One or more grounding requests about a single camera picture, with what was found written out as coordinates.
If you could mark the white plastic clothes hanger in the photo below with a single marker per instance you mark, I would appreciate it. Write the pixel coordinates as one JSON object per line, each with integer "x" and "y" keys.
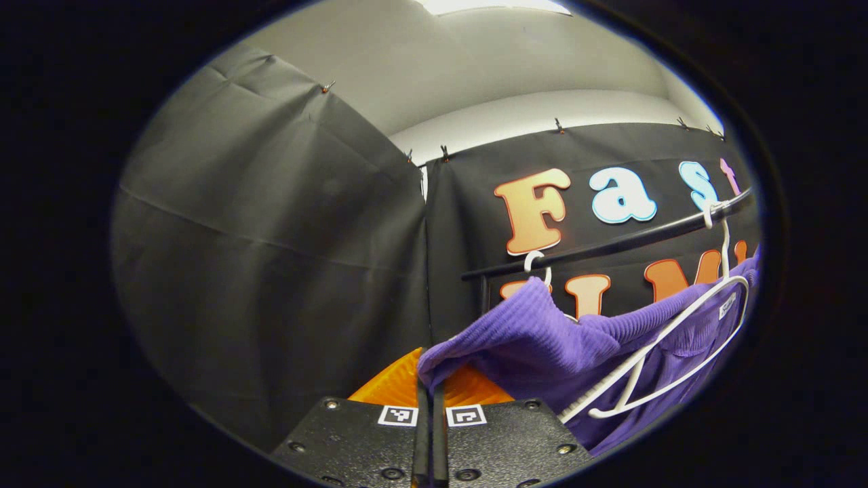
{"x": 536, "y": 253}
{"x": 725, "y": 251}

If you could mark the ceiling light panel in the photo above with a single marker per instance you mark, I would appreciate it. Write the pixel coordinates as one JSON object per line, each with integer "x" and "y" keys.
{"x": 495, "y": 5}

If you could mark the black backdrop cloth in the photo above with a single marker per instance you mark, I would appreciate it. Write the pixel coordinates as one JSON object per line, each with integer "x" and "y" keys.
{"x": 468, "y": 224}
{"x": 258, "y": 257}

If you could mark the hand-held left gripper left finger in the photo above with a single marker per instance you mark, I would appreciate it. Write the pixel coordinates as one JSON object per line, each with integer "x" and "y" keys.
{"x": 352, "y": 440}

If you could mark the black metal clothes rack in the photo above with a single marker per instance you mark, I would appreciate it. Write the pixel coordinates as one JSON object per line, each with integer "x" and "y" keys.
{"x": 610, "y": 244}

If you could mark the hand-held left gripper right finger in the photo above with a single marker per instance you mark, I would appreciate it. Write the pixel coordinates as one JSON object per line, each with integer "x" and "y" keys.
{"x": 502, "y": 440}

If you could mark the row of small cloth clips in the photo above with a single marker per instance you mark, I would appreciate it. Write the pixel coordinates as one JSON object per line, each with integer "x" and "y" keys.
{"x": 559, "y": 126}

